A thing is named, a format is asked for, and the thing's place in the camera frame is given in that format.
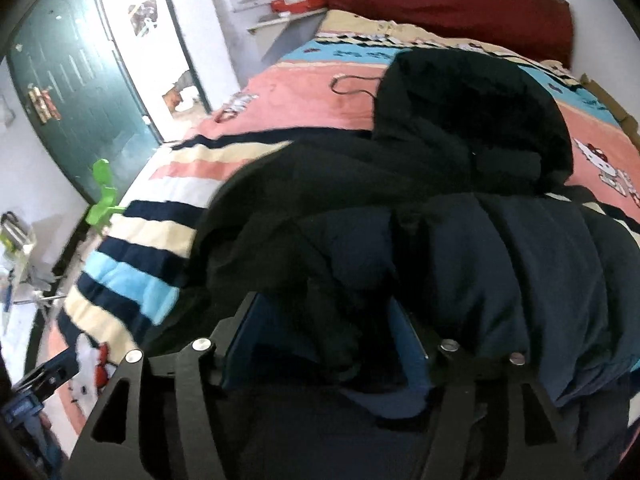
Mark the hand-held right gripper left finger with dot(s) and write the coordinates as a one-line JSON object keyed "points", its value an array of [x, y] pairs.
{"points": [[246, 336]]}

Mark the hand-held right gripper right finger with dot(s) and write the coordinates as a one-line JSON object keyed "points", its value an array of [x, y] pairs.
{"points": [[416, 347]]}

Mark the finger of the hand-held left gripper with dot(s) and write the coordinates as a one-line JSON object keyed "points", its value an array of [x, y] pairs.
{"points": [[47, 372]]}

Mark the navy puffer jacket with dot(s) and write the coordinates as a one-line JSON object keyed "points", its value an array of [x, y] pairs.
{"points": [[525, 270]]}

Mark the black hooded coat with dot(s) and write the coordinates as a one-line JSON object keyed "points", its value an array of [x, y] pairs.
{"points": [[450, 125]]}

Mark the metal rack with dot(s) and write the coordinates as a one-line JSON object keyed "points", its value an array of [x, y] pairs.
{"points": [[22, 255]]}

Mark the green plastic clamp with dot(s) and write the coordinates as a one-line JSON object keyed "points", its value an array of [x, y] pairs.
{"points": [[102, 195]]}

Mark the striped printed blanket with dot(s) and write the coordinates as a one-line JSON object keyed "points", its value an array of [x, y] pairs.
{"points": [[300, 105]]}

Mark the red door ornament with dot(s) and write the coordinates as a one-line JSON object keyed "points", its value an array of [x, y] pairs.
{"points": [[44, 105]]}

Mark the green door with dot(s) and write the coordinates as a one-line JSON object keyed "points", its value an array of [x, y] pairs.
{"points": [[75, 90]]}

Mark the orange-red box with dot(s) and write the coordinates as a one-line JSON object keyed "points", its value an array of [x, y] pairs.
{"points": [[300, 4]]}

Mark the white wall shelf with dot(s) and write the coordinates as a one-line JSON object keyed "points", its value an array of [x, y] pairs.
{"points": [[280, 22]]}

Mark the wall poster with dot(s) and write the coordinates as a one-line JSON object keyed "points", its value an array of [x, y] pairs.
{"points": [[144, 16]]}

